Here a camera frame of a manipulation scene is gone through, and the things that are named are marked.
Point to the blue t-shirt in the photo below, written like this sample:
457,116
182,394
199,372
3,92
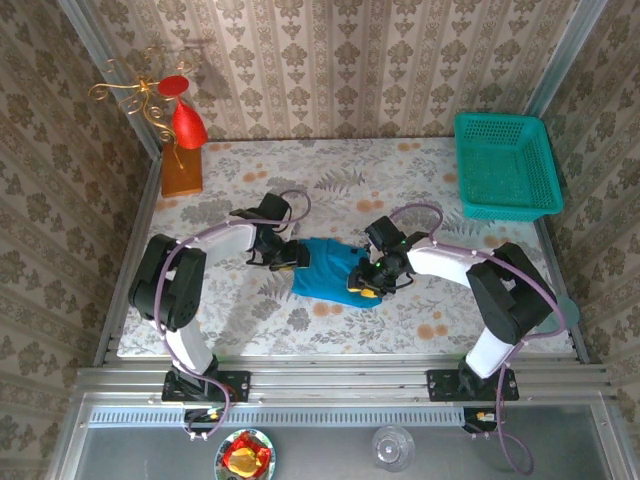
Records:
325,275

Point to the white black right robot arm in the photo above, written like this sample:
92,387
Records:
510,295

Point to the floral patterned table mat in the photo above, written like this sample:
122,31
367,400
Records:
320,340

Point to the orange wooden base block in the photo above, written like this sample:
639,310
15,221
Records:
182,180

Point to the clear drinking glass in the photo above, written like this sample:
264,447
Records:
392,447

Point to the teal plastic mesh basket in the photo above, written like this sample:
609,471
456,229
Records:
505,165

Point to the grey metal shelf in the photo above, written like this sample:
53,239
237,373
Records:
320,455

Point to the red foil sweet wrapper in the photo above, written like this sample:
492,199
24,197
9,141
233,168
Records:
242,442

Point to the yellow wrapped sweet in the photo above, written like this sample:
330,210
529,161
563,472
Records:
246,462

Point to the blue patterned small plate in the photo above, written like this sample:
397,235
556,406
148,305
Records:
220,462

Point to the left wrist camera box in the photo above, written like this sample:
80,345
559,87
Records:
276,207

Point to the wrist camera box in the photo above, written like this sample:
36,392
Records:
276,207
382,232

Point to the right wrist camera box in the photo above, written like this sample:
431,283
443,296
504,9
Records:
382,232

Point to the aluminium extrusion rail beam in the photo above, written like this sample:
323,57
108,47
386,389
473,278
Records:
340,385

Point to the aluminium side rail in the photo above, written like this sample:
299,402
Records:
549,247
147,200

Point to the aluminium frame post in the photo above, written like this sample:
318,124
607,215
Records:
90,35
568,50

